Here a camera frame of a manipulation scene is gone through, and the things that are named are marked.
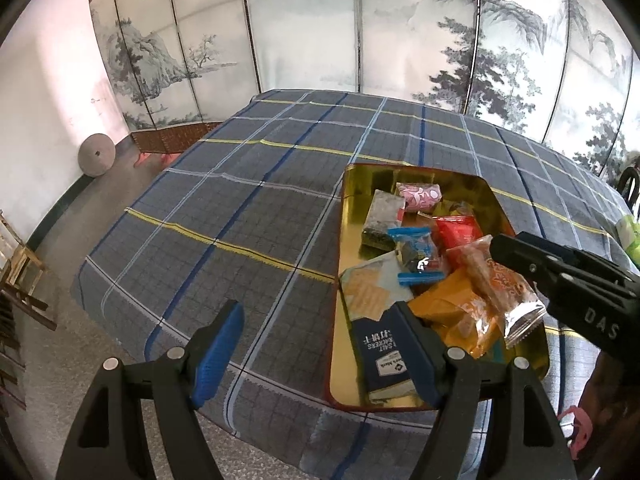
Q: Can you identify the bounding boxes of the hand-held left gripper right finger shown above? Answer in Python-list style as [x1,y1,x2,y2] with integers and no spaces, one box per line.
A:
[392,301,576,480]

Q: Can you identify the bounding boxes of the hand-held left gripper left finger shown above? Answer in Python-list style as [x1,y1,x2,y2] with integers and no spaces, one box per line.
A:
[55,300,246,480]

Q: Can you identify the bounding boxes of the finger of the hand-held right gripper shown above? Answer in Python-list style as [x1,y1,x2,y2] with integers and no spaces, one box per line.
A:
[490,232,582,292]
[517,231,640,284]

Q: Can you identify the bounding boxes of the clear packet of orange pastries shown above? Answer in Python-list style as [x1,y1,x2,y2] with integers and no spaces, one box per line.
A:
[446,235,547,350]

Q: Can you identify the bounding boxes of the orange snack packet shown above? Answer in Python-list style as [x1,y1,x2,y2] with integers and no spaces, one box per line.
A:
[409,270,502,358]

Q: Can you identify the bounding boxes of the gold tin box red sides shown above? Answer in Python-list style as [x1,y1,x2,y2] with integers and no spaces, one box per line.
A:
[325,164,551,412]

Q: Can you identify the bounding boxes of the red snack packet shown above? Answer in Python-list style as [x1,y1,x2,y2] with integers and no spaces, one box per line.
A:
[431,215,485,267]

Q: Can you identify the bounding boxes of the navy and silver cracker packet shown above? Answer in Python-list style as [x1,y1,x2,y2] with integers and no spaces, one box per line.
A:
[339,254,422,407]

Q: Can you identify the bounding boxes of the blue candy packet white oval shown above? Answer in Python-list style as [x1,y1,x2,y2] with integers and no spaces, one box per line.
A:
[387,226,449,287]

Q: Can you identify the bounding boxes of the pink snack packet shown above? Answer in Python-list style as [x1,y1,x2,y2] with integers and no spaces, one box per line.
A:
[396,182,444,213]

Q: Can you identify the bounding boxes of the grey snack packet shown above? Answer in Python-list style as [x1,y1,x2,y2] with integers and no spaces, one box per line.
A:
[361,190,407,252]

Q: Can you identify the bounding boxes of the person's right forearm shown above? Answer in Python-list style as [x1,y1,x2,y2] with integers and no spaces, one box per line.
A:
[577,345,640,461]

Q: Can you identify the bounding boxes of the green tissue pack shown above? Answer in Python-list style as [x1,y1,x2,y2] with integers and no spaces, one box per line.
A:
[616,214,640,267]

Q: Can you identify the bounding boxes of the dark wooden chair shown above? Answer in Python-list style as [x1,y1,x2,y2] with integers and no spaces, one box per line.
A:
[617,166,640,207]

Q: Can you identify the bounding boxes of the pink plastic object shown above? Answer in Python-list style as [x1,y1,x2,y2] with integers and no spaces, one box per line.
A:
[556,404,594,462]

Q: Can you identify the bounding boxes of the light wooden folding stool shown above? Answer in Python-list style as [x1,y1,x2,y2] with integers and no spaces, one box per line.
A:
[0,210,57,332]

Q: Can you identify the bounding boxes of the round stone disc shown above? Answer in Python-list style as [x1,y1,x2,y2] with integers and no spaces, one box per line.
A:
[78,133,116,178]

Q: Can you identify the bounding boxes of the painted folding screen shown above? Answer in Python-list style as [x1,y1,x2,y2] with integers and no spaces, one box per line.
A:
[87,0,640,182]

